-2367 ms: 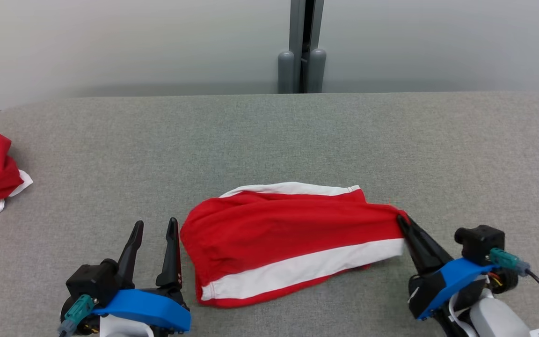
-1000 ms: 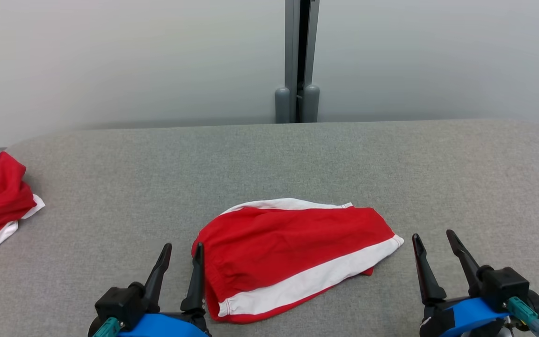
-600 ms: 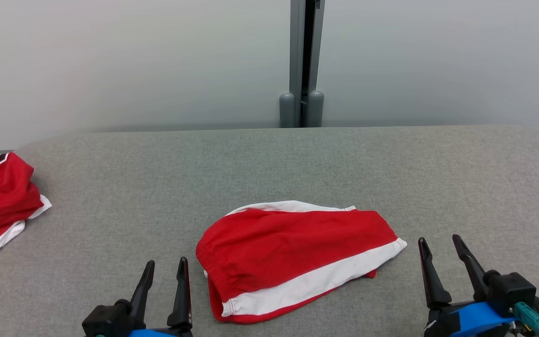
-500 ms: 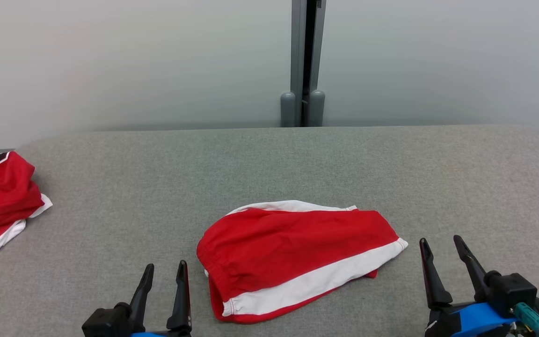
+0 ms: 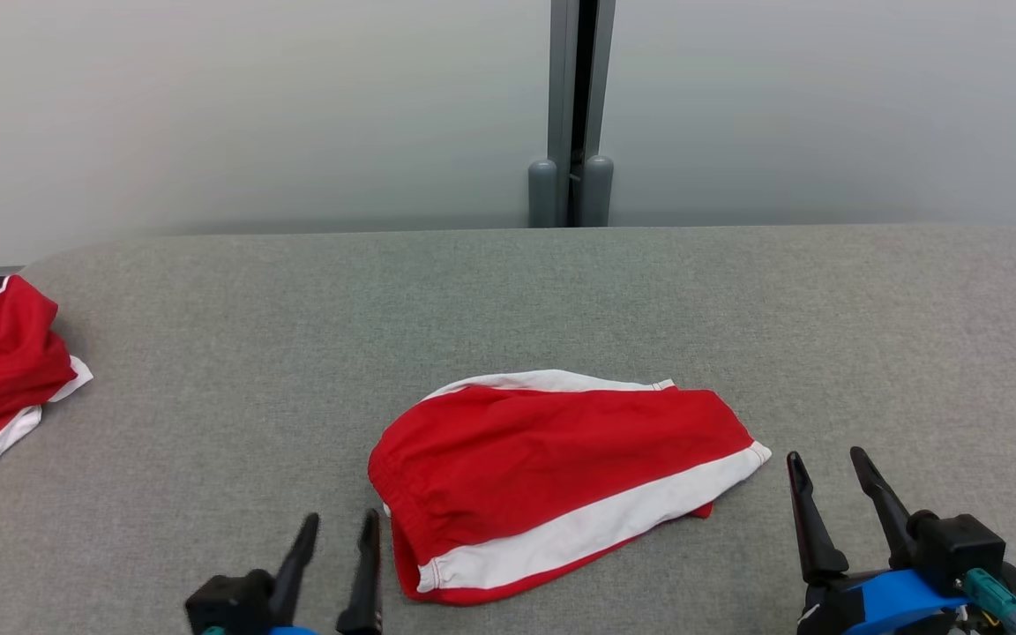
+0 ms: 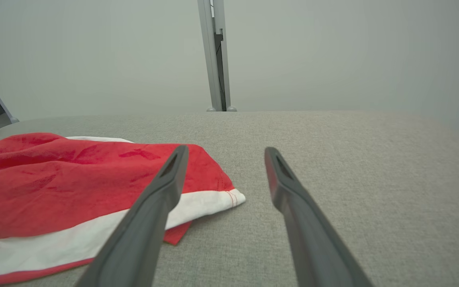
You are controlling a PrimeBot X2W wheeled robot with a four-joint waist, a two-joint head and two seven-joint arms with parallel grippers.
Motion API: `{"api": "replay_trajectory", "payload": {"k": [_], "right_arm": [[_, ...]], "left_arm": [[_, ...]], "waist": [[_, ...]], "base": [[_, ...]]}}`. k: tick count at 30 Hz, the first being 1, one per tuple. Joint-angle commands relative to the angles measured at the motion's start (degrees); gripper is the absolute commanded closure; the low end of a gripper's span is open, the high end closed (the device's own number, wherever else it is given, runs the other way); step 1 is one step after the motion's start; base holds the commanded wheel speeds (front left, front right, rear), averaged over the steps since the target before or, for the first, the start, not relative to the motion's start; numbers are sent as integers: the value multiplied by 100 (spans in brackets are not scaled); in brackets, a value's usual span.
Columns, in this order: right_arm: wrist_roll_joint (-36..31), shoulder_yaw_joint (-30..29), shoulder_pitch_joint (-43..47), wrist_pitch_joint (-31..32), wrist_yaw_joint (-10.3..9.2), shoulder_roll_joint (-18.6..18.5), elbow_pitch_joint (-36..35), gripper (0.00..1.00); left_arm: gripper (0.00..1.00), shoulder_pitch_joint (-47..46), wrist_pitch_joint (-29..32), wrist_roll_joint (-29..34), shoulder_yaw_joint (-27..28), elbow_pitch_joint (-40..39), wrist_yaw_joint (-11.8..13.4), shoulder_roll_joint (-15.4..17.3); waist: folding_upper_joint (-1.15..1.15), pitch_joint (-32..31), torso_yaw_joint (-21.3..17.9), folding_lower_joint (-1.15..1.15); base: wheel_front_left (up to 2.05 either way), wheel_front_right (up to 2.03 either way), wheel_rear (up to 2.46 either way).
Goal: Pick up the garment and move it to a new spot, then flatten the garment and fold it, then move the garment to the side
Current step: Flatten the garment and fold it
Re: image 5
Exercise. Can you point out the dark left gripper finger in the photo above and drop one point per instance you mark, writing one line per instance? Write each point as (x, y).
(367, 582)
(296, 560)

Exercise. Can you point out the red shorts with white stripe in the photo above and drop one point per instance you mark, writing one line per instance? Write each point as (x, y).
(543, 467)

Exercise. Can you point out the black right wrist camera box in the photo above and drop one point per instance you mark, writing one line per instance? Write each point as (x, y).
(958, 547)

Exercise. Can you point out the teal right camera connector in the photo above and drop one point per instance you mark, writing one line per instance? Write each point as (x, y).
(993, 600)

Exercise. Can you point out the grey cylindrical post cap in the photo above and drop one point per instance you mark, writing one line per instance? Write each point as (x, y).
(542, 194)
(598, 190)

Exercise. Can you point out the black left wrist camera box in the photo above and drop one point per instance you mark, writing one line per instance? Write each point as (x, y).
(226, 604)

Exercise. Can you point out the grey metal partition post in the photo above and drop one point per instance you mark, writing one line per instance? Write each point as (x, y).
(561, 79)

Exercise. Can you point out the grey fabric sofa cushion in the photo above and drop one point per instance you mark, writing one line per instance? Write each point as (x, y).
(508, 300)

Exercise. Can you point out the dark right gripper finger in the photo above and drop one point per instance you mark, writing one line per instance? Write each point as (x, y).
(885, 511)
(815, 529)

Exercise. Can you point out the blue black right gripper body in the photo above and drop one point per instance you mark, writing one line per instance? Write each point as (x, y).
(887, 604)

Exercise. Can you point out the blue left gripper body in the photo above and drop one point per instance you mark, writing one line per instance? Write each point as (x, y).
(294, 631)

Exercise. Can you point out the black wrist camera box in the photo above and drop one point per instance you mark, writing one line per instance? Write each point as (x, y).
(958, 547)
(226, 604)

